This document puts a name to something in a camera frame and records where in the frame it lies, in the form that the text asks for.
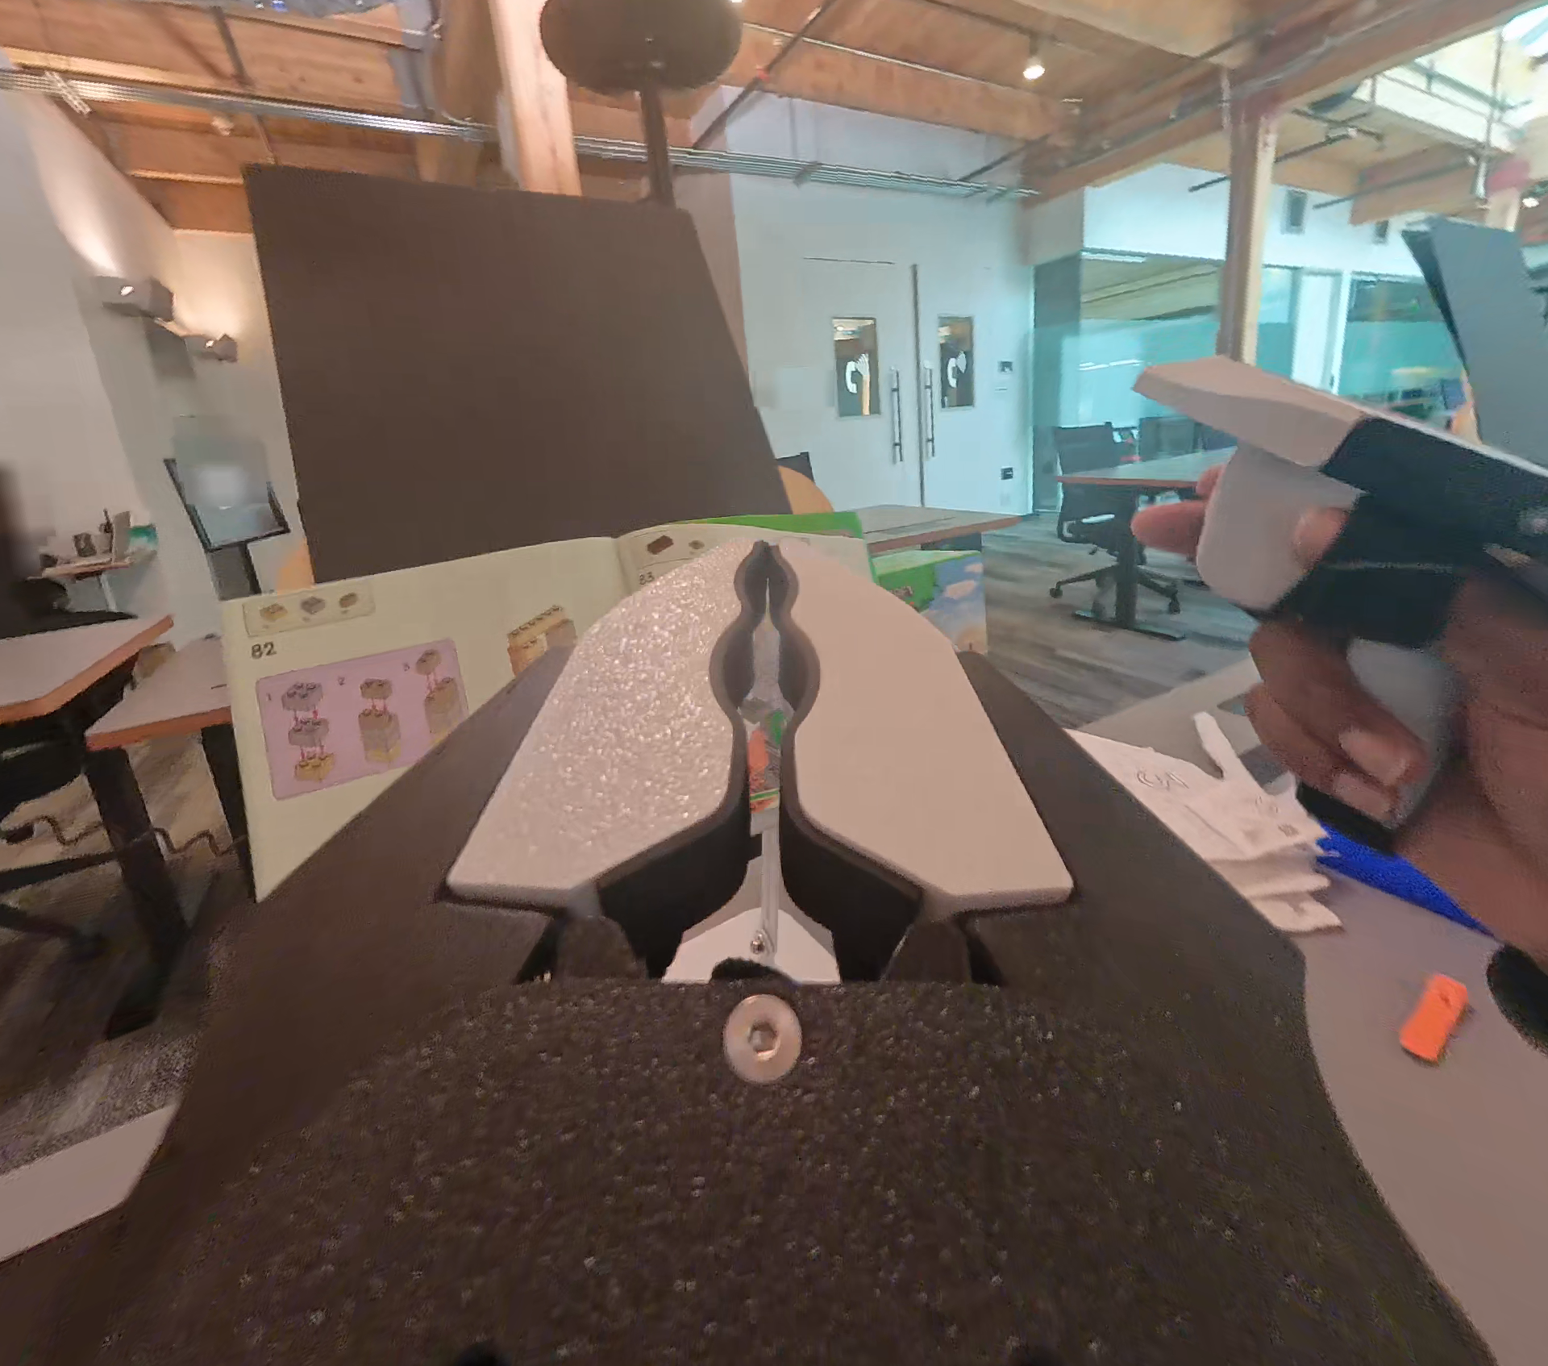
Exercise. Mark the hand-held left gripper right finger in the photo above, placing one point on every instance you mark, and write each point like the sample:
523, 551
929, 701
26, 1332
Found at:
919, 748

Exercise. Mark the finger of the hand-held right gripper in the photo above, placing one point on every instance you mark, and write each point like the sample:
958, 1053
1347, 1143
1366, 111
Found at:
1258, 409

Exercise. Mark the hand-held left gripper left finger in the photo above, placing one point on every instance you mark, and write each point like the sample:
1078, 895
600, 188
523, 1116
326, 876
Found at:
605, 737

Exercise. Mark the building instruction booklet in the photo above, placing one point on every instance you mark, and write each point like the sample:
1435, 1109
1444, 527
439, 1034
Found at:
363, 713

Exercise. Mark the long wooden office desk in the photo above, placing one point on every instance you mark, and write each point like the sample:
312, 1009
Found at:
1148, 477

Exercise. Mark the small wooden desk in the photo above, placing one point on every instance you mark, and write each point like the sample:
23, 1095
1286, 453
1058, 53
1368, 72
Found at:
944, 521

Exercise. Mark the wood-edged side desk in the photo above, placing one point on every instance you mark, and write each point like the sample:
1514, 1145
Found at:
66, 664
163, 700

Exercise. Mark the grey desk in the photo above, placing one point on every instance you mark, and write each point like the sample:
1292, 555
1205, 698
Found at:
1439, 1172

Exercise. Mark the person's right hand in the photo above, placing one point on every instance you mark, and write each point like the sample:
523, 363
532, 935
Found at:
1300, 682

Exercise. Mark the narrow black panel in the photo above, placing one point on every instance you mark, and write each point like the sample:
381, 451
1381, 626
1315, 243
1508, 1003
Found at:
1494, 337

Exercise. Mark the colourful toy set box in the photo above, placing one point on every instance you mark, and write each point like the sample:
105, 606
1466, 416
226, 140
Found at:
919, 579

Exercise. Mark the black office chair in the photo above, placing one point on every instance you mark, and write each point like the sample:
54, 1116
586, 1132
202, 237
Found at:
1089, 506

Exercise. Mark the white double door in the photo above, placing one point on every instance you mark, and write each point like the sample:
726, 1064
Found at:
882, 301

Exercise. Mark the large black panel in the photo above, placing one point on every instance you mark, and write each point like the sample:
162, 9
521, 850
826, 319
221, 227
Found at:
484, 361

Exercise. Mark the blue plastic bin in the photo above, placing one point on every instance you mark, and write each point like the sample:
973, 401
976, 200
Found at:
1390, 882

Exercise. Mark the black textured cushion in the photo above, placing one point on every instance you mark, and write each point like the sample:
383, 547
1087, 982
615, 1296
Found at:
1526, 996

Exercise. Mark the orange brick separator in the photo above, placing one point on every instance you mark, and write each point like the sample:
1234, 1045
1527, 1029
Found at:
1434, 1014

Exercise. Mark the grey wall lamp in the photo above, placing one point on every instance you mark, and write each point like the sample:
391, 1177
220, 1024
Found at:
136, 295
212, 345

